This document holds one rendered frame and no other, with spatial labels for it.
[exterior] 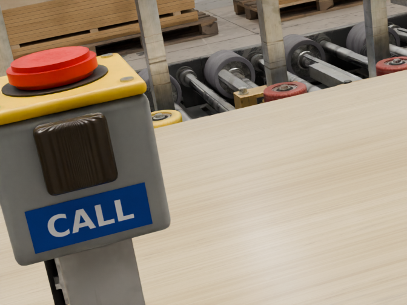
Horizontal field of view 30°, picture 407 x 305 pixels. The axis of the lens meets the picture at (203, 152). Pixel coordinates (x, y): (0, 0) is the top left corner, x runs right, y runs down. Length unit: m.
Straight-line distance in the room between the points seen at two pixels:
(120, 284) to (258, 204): 0.60
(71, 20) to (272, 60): 4.82
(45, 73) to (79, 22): 5.96
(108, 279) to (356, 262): 0.47
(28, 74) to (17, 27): 5.92
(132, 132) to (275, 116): 0.96
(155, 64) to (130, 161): 1.15
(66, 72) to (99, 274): 0.10
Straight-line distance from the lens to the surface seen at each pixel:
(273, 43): 1.53
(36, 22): 6.25
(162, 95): 1.49
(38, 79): 0.33
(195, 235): 0.90
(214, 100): 1.73
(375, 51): 1.63
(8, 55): 1.44
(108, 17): 6.31
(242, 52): 2.07
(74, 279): 0.36
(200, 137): 1.23
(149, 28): 1.46
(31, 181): 0.32
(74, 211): 0.33
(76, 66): 0.33
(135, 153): 0.33
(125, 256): 0.36
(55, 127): 0.31
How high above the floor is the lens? 1.30
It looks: 20 degrees down
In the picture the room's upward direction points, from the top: 9 degrees counter-clockwise
